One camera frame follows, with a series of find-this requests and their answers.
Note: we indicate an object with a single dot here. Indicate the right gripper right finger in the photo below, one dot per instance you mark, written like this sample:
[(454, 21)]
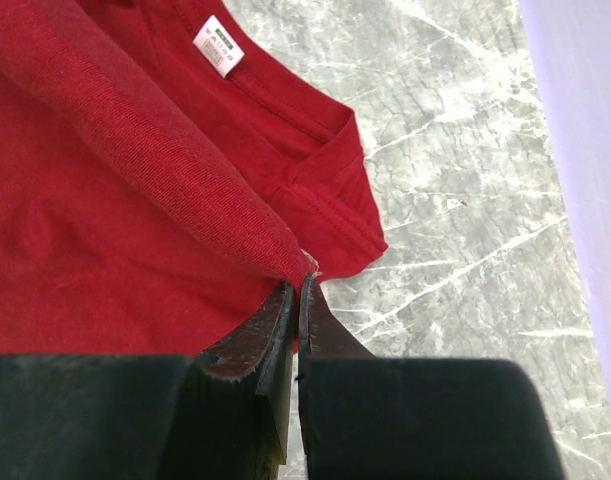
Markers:
[(320, 333)]

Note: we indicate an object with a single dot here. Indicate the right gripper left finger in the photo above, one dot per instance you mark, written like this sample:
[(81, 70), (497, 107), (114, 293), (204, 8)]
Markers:
[(244, 387)]

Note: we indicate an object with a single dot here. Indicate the red t shirt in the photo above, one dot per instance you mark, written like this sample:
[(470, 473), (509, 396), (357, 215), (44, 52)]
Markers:
[(160, 174)]

